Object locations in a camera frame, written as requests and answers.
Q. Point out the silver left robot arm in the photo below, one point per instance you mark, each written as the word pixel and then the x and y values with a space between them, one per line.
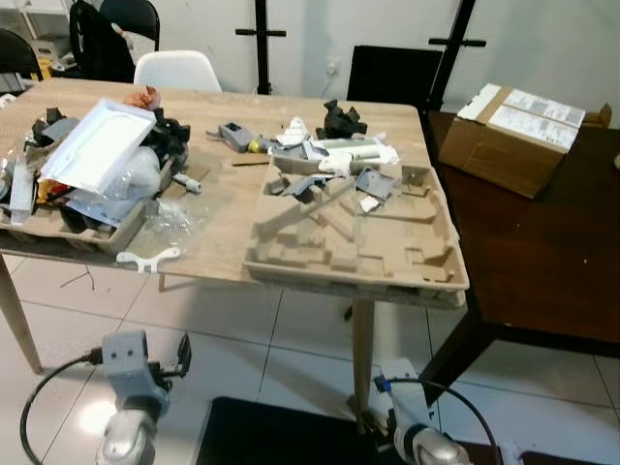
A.
pixel 126 436

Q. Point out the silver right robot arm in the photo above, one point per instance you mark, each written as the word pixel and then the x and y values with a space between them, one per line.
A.
pixel 436 448

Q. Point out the black floor mat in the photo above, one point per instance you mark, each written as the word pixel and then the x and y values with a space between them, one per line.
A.
pixel 281 436

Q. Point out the crumpled clear plastic film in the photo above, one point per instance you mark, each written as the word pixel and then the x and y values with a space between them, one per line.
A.
pixel 174 221

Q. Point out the cluttered moulded pulp tray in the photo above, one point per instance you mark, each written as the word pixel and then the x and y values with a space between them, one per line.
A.
pixel 97 237

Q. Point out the light wooden table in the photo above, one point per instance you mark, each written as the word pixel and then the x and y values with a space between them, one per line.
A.
pixel 223 199

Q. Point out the clear plastic bag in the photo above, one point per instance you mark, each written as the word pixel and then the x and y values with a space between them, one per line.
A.
pixel 136 179

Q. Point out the black bulky gadget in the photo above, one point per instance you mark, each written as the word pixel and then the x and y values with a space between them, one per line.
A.
pixel 170 136

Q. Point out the grey handheld device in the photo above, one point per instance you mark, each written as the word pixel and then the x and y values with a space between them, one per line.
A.
pixel 234 136

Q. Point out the white flat plastic lid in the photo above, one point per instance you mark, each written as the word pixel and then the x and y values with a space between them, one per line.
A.
pixel 97 145

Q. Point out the large empty moulded pulp tray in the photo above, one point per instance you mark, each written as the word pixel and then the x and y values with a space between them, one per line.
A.
pixel 387 252

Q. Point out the grey flat bar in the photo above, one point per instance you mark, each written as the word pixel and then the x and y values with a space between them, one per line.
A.
pixel 21 189

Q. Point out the grey angular plastic part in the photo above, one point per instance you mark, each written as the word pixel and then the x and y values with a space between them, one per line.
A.
pixel 376 184

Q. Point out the dark brown table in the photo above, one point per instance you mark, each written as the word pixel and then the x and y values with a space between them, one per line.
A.
pixel 542 262

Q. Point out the orange crumpled wrapper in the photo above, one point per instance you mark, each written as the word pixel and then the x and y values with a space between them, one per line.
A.
pixel 143 97

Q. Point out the white long packet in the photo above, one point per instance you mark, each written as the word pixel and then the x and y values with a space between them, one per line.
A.
pixel 354 147

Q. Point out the black plastic part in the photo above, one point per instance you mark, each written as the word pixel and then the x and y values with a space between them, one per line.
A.
pixel 341 121

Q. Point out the white plastic chair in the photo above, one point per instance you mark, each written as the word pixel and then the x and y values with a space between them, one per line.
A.
pixel 176 72

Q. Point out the upright black stand pole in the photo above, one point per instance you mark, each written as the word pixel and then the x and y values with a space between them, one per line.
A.
pixel 262 48

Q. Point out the black chair with jacket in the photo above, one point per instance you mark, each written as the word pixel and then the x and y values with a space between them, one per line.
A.
pixel 102 44

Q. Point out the black round-backed chair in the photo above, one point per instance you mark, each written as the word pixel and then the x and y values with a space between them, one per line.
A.
pixel 17 53

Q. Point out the black flat panel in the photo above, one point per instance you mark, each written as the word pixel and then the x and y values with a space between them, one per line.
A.
pixel 387 77

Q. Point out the brown cardboard box white labels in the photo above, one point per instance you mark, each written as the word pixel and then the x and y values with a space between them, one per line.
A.
pixel 504 155

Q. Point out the white storage shelf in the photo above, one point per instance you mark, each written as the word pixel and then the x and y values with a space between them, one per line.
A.
pixel 39 24

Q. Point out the slanted black stand pole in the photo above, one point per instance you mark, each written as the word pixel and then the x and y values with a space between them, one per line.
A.
pixel 453 48

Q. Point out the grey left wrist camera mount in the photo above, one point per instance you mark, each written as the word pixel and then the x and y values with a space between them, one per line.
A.
pixel 126 358

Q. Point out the white plastic bracket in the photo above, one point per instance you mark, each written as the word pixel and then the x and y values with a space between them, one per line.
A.
pixel 145 260

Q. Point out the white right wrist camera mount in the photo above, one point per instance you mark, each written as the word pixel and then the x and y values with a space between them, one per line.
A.
pixel 399 392

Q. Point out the white wall socket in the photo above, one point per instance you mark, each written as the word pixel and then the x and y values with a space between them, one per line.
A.
pixel 333 67

